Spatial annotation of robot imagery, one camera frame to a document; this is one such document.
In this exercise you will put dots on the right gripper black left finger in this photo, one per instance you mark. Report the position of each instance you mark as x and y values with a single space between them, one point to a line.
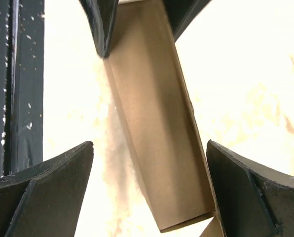
45 200

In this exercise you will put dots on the brown cardboard box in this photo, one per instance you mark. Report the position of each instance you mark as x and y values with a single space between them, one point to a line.
157 118

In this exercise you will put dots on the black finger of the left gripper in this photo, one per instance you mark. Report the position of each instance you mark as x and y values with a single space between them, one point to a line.
101 18
181 13

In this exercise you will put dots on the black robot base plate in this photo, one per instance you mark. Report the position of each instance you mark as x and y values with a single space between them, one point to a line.
21 84

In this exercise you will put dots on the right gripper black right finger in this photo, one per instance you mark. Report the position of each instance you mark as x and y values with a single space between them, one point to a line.
254 200

